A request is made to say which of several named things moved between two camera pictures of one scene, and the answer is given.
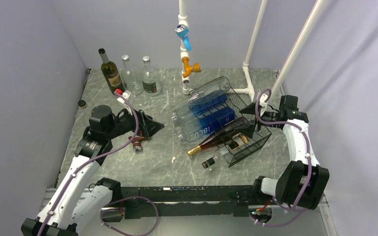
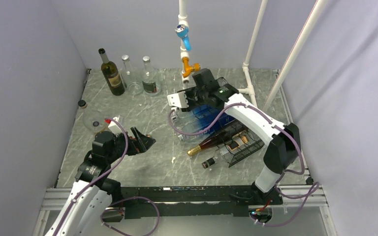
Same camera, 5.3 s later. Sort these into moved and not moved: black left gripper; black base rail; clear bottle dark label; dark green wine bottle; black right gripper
Moved: black right gripper; black left gripper
Not moved: black base rail; clear bottle dark label; dark green wine bottle
